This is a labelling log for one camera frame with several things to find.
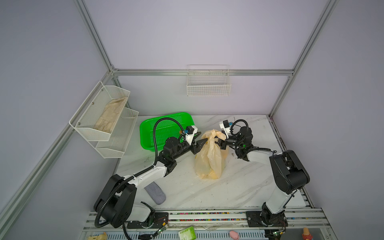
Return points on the grey oval sponge pad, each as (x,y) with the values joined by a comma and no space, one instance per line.
(156,193)

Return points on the wrist white camera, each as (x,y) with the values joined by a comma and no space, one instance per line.
(189,134)
(226,127)

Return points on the white wire wall basket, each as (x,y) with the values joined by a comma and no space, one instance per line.
(208,81)

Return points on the beige toy at front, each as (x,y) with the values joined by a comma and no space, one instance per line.
(102,236)

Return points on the cream banana print plastic bag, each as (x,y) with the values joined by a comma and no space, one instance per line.
(210,162)

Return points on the red yellow figurine toy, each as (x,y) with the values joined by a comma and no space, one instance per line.
(306,235)

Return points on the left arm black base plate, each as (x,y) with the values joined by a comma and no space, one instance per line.
(155,221)

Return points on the pink small toy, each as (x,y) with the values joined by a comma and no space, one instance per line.
(234,235)

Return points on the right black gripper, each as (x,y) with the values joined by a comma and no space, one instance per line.
(225,144)

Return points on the aluminium front rail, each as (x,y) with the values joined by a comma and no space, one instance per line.
(217,225)

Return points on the lower white mesh wall shelf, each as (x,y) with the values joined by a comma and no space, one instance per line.
(117,145)

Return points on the white mesh wall shelf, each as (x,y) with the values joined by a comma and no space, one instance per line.
(85,119)
(117,145)

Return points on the green plastic basket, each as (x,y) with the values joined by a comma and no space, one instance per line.
(164,130)

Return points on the beige cloth in shelf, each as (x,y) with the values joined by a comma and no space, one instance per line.
(110,115)

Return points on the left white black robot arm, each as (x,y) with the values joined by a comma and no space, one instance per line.
(116,203)

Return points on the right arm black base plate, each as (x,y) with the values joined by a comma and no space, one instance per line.
(266,219)

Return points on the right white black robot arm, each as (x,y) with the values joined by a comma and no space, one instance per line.
(289,174)

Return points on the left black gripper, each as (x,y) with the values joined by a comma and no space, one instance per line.
(193,146)

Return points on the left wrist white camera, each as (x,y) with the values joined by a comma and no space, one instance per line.
(189,134)

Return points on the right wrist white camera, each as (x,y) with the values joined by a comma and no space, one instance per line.
(226,127)

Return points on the green small box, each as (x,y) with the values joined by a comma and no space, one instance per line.
(187,234)

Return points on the upper white mesh wall shelf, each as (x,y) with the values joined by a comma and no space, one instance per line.
(85,119)

